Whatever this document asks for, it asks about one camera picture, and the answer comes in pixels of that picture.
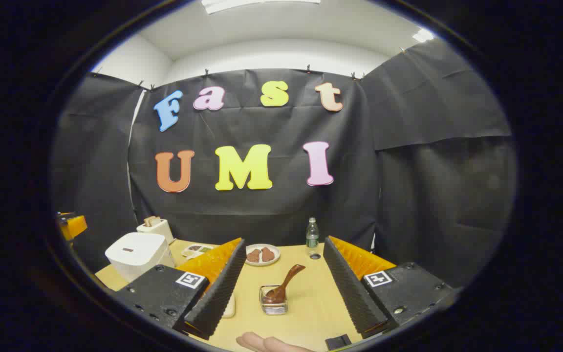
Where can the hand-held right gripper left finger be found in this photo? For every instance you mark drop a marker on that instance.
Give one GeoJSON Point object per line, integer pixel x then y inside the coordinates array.
{"type": "Point", "coordinates": [218, 293]}

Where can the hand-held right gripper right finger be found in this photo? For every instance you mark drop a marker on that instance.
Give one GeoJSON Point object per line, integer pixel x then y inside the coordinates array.
{"type": "Point", "coordinates": [350, 288]}

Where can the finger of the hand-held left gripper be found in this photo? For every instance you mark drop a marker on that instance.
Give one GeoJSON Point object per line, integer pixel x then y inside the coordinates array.
{"type": "Point", "coordinates": [74, 226]}

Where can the brown wooden spoon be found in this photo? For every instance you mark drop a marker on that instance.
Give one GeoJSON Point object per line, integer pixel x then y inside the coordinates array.
{"type": "Point", "coordinates": [286, 281]}

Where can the white rice cooker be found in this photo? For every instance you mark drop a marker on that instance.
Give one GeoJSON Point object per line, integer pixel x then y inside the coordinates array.
{"type": "Point", "coordinates": [137, 254]}

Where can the white divided condiment tray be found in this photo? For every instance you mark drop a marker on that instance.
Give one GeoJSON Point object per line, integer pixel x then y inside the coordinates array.
{"type": "Point", "coordinates": [196, 250]}

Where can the brown food piece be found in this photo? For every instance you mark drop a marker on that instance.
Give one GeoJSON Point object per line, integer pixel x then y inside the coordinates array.
{"type": "Point", "coordinates": [267, 254]}
{"type": "Point", "coordinates": [253, 256]}

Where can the white round plate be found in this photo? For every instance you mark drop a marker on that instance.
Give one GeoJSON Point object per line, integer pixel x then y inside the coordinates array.
{"type": "Point", "coordinates": [262, 264]}

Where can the clear green-label water bottle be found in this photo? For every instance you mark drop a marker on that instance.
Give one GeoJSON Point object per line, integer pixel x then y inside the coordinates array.
{"type": "Point", "coordinates": [312, 239]}

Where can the white toaster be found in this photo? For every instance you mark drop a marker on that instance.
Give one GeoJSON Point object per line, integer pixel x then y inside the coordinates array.
{"type": "Point", "coordinates": [157, 230]}

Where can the black backdrop cloth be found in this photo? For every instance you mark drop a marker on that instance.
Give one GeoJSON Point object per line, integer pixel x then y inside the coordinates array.
{"type": "Point", "coordinates": [271, 205]}

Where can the small ceiling light panel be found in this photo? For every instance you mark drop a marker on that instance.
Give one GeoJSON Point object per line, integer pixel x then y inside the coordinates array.
{"type": "Point", "coordinates": [423, 35]}

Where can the long ceiling light panel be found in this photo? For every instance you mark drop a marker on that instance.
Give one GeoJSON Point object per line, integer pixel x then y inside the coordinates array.
{"type": "Point", "coordinates": [257, 4]}

